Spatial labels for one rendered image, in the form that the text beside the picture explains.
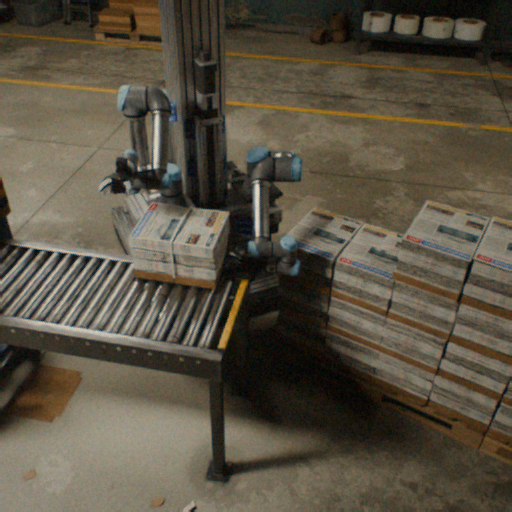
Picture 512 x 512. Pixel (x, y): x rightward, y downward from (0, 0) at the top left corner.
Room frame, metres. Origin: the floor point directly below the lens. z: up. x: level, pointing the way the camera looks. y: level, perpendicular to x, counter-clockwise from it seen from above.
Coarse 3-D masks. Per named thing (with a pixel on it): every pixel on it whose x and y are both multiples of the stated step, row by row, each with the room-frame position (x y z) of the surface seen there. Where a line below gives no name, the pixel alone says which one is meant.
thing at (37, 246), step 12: (0, 240) 2.16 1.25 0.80; (12, 240) 2.16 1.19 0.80; (24, 240) 2.16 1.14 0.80; (48, 252) 2.09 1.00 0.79; (60, 252) 2.07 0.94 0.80; (72, 252) 2.07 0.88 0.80; (84, 252) 2.08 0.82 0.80; (96, 252) 2.08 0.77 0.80; (228, 276) 1.92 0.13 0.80; (240, 276) 1.92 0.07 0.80; (204, 288) 1.94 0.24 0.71
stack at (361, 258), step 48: (336, 240) 2.18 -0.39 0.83; (384, 240) 2.19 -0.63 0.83; (288, 288) 2.14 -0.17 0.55; (336, 288) 2.01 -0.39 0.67; (384, 288) 1.91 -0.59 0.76; (288, 336) 2.13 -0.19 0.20; (336, 336) 1.99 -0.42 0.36; (384, 336) 1.87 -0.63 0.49; (432, 336) 1.77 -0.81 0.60; (480, 336) 1.68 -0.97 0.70; (336, 384) 1.97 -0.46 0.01; (432, 384) 1.74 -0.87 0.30; (480, 384) 1.64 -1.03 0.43; (480, 432) 1.60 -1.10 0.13
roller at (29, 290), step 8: (56, 256) 2.04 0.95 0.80; (48, 264) 1.98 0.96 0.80; (56, 264) 2.01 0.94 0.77; (40, 272) 1.92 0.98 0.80; (48, 272) 1.94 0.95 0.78; (32, 280) 1.86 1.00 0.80; (40, 280) 1.88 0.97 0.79; (24, 288) 1.81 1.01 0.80; (32, 288) 1.82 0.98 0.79; (24, 296) 1.76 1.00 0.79; (16, 304) 1.71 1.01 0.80; (24, 304) 1.73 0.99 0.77; (8, 312) 1.65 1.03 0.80; (16, 312) 1.68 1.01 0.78
